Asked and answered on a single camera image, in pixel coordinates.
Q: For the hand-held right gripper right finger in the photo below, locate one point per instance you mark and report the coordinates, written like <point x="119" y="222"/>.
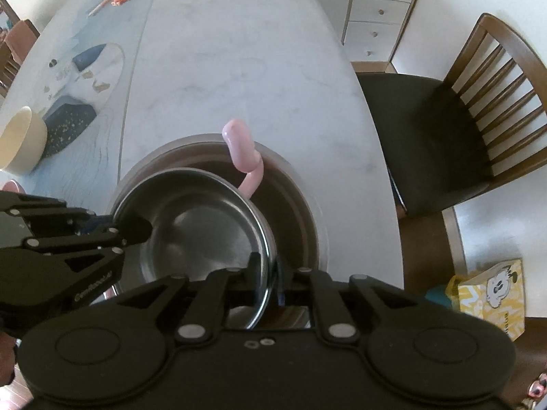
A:
<point x="281" y="284"/>

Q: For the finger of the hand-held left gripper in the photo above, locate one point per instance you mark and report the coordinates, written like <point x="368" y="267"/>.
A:
<point x="38" y="207"/>
<point x="128" y="228"/>

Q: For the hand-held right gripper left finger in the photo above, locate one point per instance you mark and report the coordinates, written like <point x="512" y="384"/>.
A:
<point x="255" y="279"/>

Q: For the large stainless steel bowl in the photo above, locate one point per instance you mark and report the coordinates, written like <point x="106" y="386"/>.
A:
<point x="295" y="213"/>

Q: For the cream bowl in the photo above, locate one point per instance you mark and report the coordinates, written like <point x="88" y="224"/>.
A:
<point x="21" y="141"/>

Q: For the wooden chair with pink cloth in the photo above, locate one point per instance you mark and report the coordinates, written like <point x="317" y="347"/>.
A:
<point x="19" y="47"/>

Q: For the wooden chair with dark seat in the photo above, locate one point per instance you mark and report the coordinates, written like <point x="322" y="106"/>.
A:
<point x="427" y="136"/>

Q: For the pink pen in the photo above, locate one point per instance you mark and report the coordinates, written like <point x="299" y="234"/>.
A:
<point x="100" y="7"/>

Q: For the yellow cartoon tissue box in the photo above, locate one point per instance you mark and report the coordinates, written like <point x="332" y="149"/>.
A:
<point x="495" y="294"/>

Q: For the white drawer cabinet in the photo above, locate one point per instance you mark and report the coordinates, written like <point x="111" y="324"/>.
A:
<point x="380" y="8"/>

